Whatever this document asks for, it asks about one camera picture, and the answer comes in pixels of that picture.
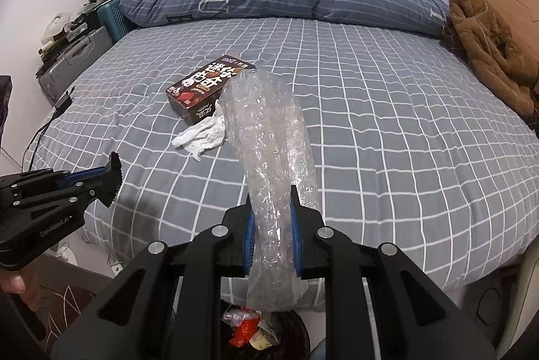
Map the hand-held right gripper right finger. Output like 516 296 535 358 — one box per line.
290 184 498 360

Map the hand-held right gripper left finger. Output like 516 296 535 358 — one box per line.
51 205 256 360

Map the grey checked bed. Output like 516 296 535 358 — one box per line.
23 17 539 308

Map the teal suitcase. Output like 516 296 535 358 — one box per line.
98 0 135 45

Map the brown jacket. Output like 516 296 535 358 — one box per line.
448 0 539 117

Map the clear bubble wrap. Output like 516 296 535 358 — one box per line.
221 69 319 312

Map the yellow cup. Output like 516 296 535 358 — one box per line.
250 332 281 353

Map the person's left hand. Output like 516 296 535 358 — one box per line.
0 273 40 314

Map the brown snack box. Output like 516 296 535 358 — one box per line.
165 55 257 124

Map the red and white plastic bag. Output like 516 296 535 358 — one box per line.
222 307 262 327

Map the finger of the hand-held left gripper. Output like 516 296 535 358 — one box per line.
12 184 109 214
0 165 110 197

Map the grey suitcase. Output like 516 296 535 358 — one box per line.
37 25 114 105

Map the black cable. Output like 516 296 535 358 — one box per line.
23 109 60 168

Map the crumpled white tissue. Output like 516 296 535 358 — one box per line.
172 99 230 162

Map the black charger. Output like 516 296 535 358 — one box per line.
54 87 75 115

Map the white rounded object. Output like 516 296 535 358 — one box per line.
42 12 72 43

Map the brown patterned rug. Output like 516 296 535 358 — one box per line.
25 280 102 348

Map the black trash bin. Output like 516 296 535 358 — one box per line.
221 303 312 360

